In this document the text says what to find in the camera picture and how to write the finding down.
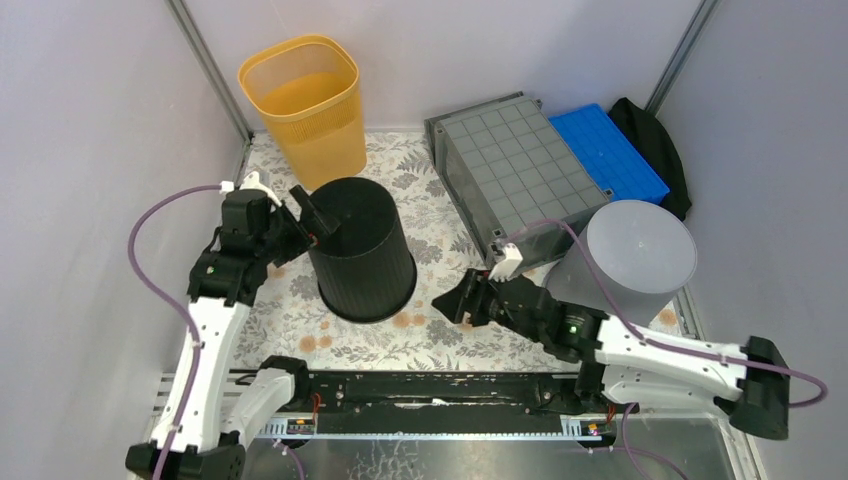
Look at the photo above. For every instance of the blue plastic divided crate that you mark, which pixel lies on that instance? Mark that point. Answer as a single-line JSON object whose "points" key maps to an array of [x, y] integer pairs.
{"points": [[608, 156]]}

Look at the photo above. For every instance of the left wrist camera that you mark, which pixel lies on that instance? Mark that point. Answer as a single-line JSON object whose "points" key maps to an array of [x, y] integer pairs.
{"points": [[252, 181]]}

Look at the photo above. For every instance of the floral patterned table mat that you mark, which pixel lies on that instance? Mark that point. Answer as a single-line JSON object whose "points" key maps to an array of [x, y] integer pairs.
{"points": [[290, 319]]}

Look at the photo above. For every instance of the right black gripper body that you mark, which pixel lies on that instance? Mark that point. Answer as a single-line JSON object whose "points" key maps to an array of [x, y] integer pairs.
{"points": [[499, 313]]}

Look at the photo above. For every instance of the large grey plastic crate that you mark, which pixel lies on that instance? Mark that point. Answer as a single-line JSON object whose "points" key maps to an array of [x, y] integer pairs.
{"points": [[512, 178]]}

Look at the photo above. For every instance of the aluminium frame base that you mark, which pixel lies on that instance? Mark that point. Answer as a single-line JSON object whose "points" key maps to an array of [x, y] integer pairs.
{"points": [[665, 444]]}

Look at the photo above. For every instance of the black cloth bundle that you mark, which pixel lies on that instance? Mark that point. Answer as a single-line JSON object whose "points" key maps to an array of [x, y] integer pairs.
{"points": [[651, 139]]}

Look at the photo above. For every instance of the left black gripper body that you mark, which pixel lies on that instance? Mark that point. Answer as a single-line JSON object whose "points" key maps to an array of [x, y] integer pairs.
{"points": [[291, 227]]}

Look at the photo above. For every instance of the yellow slatted waste bin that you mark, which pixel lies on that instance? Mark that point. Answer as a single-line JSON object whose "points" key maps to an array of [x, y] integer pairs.
{"points": [[307, 93]]}

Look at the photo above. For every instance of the grey plastic waste bin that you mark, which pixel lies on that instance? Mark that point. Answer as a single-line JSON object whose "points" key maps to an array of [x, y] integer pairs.
{"points": [[641, 253]]}

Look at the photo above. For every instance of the black plastic waste bin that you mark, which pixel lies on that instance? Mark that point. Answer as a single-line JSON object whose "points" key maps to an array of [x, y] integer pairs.
{"points": [[365, 270]]}

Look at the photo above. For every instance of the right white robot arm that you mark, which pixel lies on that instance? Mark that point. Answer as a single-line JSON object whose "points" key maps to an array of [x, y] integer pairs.
{"points": [[747, 383]]}

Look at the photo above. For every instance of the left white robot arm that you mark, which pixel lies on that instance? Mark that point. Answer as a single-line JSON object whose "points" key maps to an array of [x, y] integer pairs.
{"points": [[192, 440]]}

